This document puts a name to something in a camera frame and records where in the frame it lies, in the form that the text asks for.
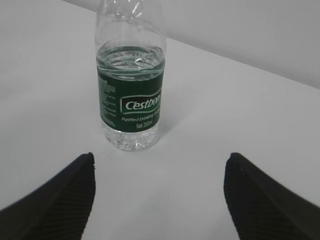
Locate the clear green-label water bottle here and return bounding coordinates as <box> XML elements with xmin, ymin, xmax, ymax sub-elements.
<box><xmin>94</xmin><ymin>0</ymin><xmax>167</xmax><ymax>151</ymax></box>

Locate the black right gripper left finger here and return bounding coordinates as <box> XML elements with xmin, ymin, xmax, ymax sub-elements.
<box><xmin>0</xmin><ymin>152</ymin><xmax>96</xmax><ymax>240</ymax></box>

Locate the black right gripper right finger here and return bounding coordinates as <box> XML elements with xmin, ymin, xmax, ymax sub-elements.
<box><xmin>223</xmin><ymin>152</ymin><xmax>320</xmax><ymax>240</ymax></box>

